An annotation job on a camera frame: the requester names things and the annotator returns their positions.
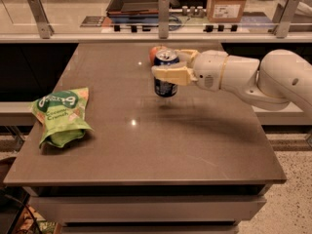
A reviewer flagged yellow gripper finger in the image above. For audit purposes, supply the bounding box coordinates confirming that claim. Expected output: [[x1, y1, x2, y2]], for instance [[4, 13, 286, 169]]
[[175, 49, 199, 66], [151, 66, 197, 86]]

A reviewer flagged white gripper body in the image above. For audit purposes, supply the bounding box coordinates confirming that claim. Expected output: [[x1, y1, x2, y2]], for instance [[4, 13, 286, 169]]
[[193, 50, 228, 91]]

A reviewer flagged blue pepsi can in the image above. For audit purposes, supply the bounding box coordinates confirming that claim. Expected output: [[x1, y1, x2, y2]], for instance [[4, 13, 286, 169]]
[[154, 49, 179, 98]]

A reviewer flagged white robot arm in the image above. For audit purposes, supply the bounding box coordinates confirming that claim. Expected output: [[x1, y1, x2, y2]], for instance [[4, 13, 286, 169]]
[[151, 50, 312, 117]]

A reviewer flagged green rice chip bag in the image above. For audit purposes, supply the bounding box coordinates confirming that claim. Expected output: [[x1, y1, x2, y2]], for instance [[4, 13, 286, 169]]
[[31, 88, 92, 148]]

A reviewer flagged red apple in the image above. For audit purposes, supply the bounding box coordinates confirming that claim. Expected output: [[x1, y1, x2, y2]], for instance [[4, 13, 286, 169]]
[[149, 45, 166, 64]]

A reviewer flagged cardboard box with label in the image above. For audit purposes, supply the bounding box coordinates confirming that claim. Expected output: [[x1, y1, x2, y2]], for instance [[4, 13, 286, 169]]
[[207, 0, 247, 22]]

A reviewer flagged dark open tray box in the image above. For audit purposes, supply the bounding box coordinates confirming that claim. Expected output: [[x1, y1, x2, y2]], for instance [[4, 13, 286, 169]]
[[106, 0, 158, 16]]

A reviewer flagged grey table drawer front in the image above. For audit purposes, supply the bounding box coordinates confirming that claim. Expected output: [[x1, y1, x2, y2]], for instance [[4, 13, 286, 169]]
[[30, 195, 266, 224]]

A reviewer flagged middle metal glass bracket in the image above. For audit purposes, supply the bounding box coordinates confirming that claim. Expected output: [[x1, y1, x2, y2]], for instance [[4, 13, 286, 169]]
[[158, 0, 170, 39]]

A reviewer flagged metal glass bracket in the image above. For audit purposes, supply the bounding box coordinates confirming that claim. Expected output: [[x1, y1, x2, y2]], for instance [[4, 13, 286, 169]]
[[27, 0, 54, 39], [272, 0, 301, 38], [158, 0, 170, 39]]

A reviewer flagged right metal glass bracket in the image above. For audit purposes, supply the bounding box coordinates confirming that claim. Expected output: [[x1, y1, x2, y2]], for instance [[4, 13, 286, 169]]
[[272, 0, 301, 38]]

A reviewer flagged left metal glass bracket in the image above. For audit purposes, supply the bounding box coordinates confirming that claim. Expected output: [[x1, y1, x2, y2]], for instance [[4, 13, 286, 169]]
[[27, 0, 54, 39]]

